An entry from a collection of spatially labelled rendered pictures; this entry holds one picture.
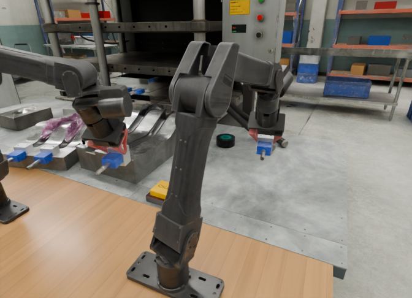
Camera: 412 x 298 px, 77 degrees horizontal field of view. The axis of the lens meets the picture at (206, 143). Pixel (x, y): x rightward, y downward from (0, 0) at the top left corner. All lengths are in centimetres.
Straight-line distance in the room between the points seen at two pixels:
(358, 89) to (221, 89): 402
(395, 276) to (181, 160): 162
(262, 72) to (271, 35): 87
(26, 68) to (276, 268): 69
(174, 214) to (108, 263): 24
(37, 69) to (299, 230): 71
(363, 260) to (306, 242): 122
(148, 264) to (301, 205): 45
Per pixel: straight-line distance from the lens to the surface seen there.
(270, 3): 146
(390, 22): 725
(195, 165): 46
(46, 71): 67
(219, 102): 43
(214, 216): 74
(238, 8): 151
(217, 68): 43
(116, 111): 63
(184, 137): 45
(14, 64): 71
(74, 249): 74
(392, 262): 199
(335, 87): 439
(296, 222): 76
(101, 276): 66
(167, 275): 55
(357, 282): 179
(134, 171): 88
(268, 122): 74
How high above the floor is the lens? 128
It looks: 25 degrees down
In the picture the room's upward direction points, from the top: 1 degrees counter-clockwise
